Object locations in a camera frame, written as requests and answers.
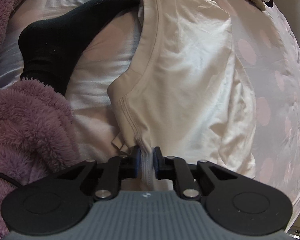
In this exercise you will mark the person's purple fleece clothing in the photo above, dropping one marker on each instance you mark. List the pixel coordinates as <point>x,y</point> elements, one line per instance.
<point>27,135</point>

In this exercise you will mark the white t-shirt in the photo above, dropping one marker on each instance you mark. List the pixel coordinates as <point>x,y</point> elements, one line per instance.
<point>190,67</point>

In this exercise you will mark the person's black sock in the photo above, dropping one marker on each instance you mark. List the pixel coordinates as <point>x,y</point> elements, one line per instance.
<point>52,37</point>

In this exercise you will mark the polka dot bed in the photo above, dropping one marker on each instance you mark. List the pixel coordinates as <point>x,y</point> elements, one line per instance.
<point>272,55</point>

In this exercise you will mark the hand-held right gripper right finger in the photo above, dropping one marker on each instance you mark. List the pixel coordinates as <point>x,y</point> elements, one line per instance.
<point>155,165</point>

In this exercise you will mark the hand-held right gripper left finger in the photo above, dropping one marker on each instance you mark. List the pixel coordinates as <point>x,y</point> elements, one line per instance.
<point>137,163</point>

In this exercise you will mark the navy sock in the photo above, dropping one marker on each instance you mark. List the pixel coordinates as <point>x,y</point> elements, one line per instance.
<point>269,3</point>

